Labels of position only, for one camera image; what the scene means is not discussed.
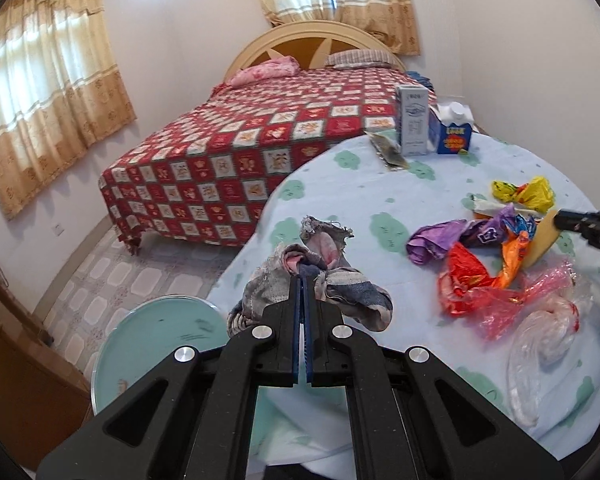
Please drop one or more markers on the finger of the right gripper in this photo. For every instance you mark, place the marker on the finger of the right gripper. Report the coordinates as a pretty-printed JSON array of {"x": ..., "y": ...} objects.
[{"x": 569, "y": 220}]

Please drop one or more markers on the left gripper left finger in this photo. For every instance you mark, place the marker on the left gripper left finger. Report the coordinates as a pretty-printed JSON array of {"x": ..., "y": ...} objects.
[{"x": 191, "y": 416}]

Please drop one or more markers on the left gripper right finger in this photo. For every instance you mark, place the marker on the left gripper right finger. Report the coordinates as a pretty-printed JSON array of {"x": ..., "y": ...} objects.
[{"x": 411, "y": 416}]

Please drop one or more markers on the striped grey cloth rag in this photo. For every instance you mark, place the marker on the striped grey cloth rag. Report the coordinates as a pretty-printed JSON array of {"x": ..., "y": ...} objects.
[{"x": 319, "y": 258}]

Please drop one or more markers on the teal trash bin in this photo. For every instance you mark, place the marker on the teal trash bin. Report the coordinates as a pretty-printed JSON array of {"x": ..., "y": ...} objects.
[{"x": 147, "y": 335}]

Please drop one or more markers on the yellow sponge piece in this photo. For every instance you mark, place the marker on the yellow sponge piece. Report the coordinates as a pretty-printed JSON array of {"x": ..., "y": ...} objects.
[{"x": 544, "y": 238}]

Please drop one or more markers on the orange snack wrapper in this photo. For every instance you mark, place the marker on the orange snack wrapper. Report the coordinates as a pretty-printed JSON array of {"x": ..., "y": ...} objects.
[{"x": 519, "y": 233}]

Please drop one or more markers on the clear plastic bag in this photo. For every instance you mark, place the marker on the clear plastic bag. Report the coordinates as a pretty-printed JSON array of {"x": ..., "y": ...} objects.
[{"x": 544, "y": 317}]

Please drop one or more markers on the red plastic bag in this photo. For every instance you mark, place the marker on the red plastic bag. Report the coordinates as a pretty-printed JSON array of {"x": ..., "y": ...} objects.
[{"x": 465, "y": 286}]

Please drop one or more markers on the purple plastic wrapper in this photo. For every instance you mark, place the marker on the purple plastic wrapper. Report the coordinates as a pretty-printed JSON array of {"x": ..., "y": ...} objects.
[{"x": 434, "y": 242}]

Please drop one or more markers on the blue white milk carton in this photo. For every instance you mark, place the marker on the blue white milk carton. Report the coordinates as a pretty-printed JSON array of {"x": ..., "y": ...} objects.
[{"x": 451, "y": 124}]

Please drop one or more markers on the brown wooden cabinet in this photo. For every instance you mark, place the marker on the brown wooden cabinet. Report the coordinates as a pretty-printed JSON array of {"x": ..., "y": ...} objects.
[{"x": 43, "y": 398}]

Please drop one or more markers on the dark snack packet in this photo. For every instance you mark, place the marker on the dark snack packet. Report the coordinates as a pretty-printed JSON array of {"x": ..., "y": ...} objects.
[{"x": 387, "y": 150}]

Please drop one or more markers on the tall white carton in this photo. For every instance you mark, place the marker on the tall white carton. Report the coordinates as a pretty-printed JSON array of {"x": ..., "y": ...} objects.
[{"x": 412, "y": 119}]

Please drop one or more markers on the blue folded clothes stack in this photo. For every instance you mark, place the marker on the blue folded clothes stack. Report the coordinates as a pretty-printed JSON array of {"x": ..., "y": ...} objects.
[{"x": 421, "y": 79}]

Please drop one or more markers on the red patterned bed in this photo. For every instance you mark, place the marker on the red patterned bed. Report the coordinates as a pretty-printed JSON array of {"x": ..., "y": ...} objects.
[{"x": 207, "y": 176}]

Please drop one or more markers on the striped pillow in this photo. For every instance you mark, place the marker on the striped pillow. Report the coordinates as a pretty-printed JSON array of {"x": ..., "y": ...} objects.
[{"x": 361, "y": 58}]

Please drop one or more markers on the beige wooden headboard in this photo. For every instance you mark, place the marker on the beige wooden headboard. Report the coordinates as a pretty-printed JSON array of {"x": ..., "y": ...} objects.
[{"x": 309, "y": 42}]

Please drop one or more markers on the pink pillow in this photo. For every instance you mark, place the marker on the pink pillow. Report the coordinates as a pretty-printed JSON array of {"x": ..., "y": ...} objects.
[{"x": 286, "y": 66}]

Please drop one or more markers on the left beige curtain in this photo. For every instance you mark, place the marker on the left beige curtain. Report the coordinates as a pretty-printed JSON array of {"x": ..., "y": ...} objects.
[{"x": 61, "y": 91}]

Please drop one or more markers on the wall power socket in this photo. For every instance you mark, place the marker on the wall power socket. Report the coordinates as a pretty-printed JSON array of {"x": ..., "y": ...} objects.
[{"x": 58, "y": 229}]

